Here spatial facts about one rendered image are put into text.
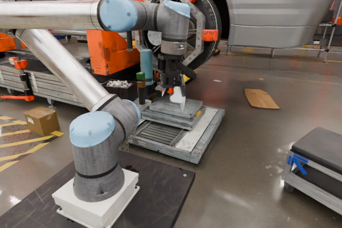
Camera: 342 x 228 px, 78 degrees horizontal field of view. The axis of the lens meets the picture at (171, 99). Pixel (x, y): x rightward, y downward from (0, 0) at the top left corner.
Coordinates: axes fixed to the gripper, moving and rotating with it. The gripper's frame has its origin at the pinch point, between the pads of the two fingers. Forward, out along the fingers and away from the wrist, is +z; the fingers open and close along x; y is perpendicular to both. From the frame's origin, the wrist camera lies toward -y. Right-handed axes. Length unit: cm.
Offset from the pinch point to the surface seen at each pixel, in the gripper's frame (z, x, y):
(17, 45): 26, -286, 68
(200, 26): -26, -51, -50
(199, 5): -38, -60, -54
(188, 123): 50, -55, -53
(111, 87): 14, -60, 8
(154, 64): 6, -80, -32
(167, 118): 51, -71, -42
